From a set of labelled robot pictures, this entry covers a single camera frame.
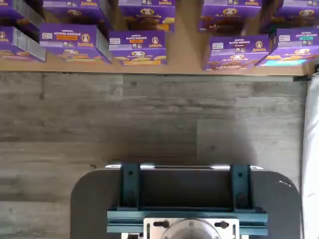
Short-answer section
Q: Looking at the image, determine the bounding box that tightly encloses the wooden shelf board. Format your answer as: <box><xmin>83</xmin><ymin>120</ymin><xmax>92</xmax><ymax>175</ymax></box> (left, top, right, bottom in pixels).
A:
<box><xmin>0</xmin><ymin>0</ymin><xmax>315</xmax><ymax>75</ymax></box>

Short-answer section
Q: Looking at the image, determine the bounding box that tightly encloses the purple Annie's box orange label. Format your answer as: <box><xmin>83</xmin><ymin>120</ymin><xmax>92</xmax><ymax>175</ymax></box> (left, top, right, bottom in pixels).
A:
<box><xmin>109</xmin><ymin>30</ymin><xmax>167</xmax><ymax>67</ymax></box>

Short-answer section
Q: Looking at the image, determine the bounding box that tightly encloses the purple Annie's snack box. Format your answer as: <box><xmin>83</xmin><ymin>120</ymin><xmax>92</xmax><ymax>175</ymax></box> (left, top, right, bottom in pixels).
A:
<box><xmin>0</xmin><ymin>26</ymin><xmax>47</xmax><ymax>63</ymax></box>
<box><xmin>198</xmin><ymin>0</ymin><xmax>263</xmax><ymax>35</ymax></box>
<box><xmin>42</xmin><ymin>0</ymin><xmax>114</xmax><ymax>34</ymax></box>
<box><xmin>0</xmin><ymin>0</ymin><xmax>45</xmax><ymax>43</ymax></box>
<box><xmin>259</xmin><ymin>0</ymin><xmax>319</xmax><ymax>34</ymax></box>
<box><xmin>118</xmin><ymin>0</ymin><xmax>176</xmax><ymax>33</ymax></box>

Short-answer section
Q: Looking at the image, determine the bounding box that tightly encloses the purple Annie's chocolate grahams box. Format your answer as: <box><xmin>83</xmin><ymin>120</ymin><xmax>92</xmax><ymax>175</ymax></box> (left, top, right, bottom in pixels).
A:
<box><xmin>202</xmin><ymin>34</ymin><xmax>271</xmax><ymax>72</ymax></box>

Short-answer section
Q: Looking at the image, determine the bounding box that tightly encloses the purple Annie's hidden veggies box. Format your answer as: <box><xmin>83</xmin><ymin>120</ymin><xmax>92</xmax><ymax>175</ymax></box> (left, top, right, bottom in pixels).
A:
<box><xmin>39</xmin><ymin>23</ymin><xmax>112</xmax><ymax>64</ymax></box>

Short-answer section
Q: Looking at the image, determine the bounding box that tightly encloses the purple Annie's box teal label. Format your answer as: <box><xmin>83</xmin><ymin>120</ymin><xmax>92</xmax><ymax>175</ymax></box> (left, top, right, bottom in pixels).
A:
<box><xmin>256</xmin><ymin>27</ymin><xmax>319</xmax><ymax>68</ymax></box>

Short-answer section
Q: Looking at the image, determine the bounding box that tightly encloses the silver metal bar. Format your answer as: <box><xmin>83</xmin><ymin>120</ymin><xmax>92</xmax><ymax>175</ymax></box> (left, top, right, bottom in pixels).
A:
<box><xmin>104</xmin><ymin>163</ymin><xmax>264</xmax><ymax>171</ymax></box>

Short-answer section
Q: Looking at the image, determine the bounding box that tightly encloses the pale fabric curtain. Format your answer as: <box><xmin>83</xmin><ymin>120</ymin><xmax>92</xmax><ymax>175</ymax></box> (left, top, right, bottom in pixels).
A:
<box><xmin>301</xmin><ymin>73</ymin><xmax>319</xmax><ymax>239</ymax></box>

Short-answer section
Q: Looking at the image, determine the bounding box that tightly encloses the teal metal base frame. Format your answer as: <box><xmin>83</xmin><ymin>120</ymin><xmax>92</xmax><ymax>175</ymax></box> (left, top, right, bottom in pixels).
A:
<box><xmin>106</xmin><ymin>163</ymin><xmax>269</xmax><ymax>235</ymax></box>

